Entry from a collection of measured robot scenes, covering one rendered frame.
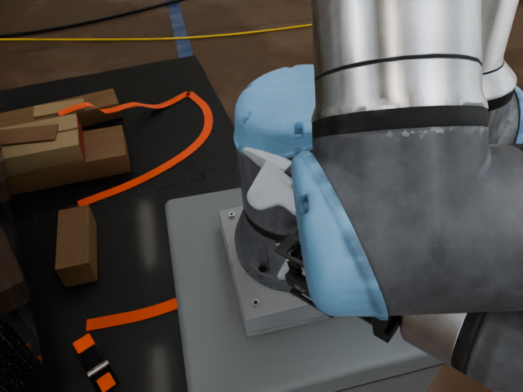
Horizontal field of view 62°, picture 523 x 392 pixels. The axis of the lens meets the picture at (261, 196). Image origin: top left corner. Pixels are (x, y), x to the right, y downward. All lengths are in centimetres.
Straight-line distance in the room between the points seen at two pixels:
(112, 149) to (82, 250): 59
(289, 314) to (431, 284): 44
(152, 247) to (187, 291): 115
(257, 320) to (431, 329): 33
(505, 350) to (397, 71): 21
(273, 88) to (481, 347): 35
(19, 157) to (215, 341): 161
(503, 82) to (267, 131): 25
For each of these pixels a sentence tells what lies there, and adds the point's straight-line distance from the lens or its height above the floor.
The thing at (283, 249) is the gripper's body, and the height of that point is 114.
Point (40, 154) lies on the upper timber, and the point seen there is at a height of 21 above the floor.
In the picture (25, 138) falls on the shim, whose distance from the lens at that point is 221.
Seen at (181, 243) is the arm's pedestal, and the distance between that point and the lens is 78.
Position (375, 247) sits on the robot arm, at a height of 130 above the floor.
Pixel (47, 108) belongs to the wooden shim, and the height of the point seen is 12.
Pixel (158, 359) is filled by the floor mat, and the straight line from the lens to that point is 161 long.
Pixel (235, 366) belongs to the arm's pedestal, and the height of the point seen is 85.
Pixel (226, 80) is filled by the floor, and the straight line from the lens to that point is 280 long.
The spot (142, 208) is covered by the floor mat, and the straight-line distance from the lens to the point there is 202.
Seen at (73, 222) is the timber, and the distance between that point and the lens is 189.
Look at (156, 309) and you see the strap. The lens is 169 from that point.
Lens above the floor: 146
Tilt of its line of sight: 46 degrees down
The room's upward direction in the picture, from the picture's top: straight up
